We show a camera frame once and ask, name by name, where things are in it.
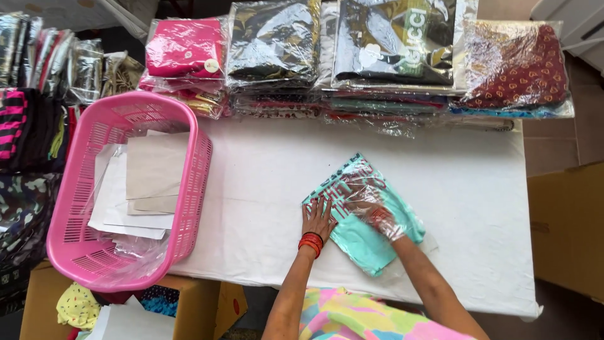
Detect beige patterned bagged garment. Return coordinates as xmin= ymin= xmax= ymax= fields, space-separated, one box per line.
xmin=100 ymin=51 xmax=145 ymax=98

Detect red wrist bangles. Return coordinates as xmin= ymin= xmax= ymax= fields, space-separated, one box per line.
xmin=298 ymin=231 xmax=325 ymax=259

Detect stack of pink bagged garments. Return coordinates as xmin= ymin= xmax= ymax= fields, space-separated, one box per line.
xmin=138 ymin=15 xmax=231 ymax=120

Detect stack of black-green bagged garments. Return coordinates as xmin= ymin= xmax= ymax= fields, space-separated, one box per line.
xmin=323 ymin=0 xmax=479 ymax=127

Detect person's colourful patterned shirt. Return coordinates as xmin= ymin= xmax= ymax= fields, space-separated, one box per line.
xmin=299 ymin=286 xmax=478 ymax=340

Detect row of upright bagged garments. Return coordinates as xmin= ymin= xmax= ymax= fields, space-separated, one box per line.
xmin=0 ymin=12 xmax=105 ymax=105

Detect camouflage garment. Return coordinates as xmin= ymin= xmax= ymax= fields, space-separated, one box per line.
xmin=0 ymin=172 xmax=63 ymax=267

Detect pile of dark garments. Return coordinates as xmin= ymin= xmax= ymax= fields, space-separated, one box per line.
xmin=0 ymin=87 xmax=86 ymax=174

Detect blue dotted garment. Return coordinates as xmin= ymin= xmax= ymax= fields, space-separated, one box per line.
xmin=138 ymin=284 xmax=181 ymax=318

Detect person's right hand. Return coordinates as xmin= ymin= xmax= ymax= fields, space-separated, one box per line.
xmin=344 ymin=196 xmax=396 ymax=238

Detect stack of maroon bagged garments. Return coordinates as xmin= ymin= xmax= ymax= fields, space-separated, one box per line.
xmin=449 ymin=19 xmax=575 ymax=120

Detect white furniture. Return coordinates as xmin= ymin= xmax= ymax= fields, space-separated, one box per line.
xmin=530 ymin=0 xmax=604 ymax=77

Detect stack of black-gold bagged garments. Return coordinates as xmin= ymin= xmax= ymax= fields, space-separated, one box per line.
xmin=226 ymin=0 xmax=324 ymax=119

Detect teal printed garment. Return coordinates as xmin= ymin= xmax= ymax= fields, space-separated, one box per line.
xmin=302 ymin=152 xmax=426 ymax=278

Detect white paper sheet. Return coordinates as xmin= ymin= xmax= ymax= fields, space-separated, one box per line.
xmin=84 ymin=295 xmax=176 ymax=340

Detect large brown cardboard sheet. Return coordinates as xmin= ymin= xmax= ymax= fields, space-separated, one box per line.
xmin=125 ymin=132 xmax=190 ymax=201

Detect pink black striped garment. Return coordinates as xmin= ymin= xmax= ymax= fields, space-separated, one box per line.
xmin=0 ymin=88 xmax=29 ymax=161

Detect clear plastic garment bag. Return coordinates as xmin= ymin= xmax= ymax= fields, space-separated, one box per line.
xmin=315 ymin=156 xmax=439 ymax=246

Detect white tablecloth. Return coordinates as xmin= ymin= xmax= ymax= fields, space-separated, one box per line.
xmin=169 ymin=117 xmax=544 ymax=319

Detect white paper sheets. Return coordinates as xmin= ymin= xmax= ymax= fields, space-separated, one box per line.
xmin=87 ymin=143 xmax=176 ymax=240

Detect pink plastic basket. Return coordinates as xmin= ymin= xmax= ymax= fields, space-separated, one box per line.
xmin=46 ymin=91 xmax=213 ymax=293

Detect small brown cardboard sheet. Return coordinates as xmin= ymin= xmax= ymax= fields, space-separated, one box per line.
xmin=126 ymin=195 xmax=179 ymax=216

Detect large plain cardboard box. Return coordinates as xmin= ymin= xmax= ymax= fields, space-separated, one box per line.
xmin=527 ymin=162 xmax=604 ymax=304

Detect open cardboard box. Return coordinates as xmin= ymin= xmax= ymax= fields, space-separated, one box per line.
xmin=19 ymin=260 xmax=249 ymax=340

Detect person's left hand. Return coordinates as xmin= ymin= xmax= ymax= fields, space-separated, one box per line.
xmin=302 ymin=196 xmax=338 ymax=241

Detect white bagged garment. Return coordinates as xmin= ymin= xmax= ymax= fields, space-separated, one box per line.
xmin=315 ymin=0 xmax=341 ymax=90

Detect crumpled clear plastic bags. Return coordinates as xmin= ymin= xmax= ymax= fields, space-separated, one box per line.
xmin=81 ymin=230 xmax=171 ymax=290

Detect yellow speckled garment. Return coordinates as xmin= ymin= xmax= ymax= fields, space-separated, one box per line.
xmin=56 ymin=282 xmax=103 ymax=331

